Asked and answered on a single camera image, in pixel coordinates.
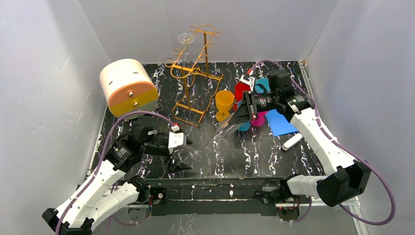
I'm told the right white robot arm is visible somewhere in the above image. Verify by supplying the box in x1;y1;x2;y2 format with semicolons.
228;70;371;207

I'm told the red wine glass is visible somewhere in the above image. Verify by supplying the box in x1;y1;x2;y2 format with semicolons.
233;82;251;111

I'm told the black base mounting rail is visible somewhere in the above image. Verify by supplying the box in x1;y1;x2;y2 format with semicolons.
115;176;361;217

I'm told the light blue wine glass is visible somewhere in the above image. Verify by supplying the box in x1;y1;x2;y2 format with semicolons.
254;78;270;94
237;100;251;132

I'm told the yellow wine glass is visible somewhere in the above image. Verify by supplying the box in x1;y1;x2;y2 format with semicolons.
215;90;234;122

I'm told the clear wine glass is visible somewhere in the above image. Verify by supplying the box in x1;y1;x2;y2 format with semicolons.
178;32;194;68
187;113;242;161

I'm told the cream orange yellow cylinder box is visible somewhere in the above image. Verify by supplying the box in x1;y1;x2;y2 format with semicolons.
99;59;159;118

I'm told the blue flat sheet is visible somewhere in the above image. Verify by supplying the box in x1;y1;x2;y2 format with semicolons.
265;110;298;137

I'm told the clear wine glass front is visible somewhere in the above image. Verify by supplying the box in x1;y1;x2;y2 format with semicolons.
187;113;242;161

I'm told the small white rectangular device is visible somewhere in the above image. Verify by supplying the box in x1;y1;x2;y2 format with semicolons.
281;133;303;151

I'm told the clear wine glass rear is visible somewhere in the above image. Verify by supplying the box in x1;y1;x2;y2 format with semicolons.
178;32;194;68

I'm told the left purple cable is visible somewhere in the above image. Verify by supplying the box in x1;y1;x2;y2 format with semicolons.
54;111;177;235

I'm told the gold wire wine glass rack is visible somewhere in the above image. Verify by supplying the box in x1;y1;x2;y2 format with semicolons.
165;24;224;127

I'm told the magenta wine glass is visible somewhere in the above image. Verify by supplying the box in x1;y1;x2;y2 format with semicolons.
251;111;268;127

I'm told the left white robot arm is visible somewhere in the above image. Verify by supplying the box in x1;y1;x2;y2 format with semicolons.
42;116;193;235

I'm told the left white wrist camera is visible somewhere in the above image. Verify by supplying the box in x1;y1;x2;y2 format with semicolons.
168;123;187;154

